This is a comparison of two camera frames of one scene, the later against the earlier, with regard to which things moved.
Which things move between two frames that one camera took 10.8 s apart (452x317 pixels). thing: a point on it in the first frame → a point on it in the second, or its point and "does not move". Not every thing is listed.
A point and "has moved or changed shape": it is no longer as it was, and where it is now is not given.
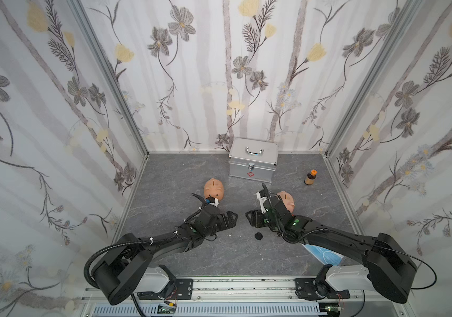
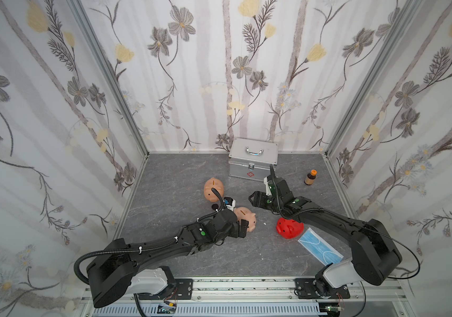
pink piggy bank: [288, 200] has moved or changed shape
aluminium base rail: [243, 295] does not move
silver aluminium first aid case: [253, 160] does not move
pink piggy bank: [213, 187] does not move
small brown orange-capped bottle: [310, 177] does not move
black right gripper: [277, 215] → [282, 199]
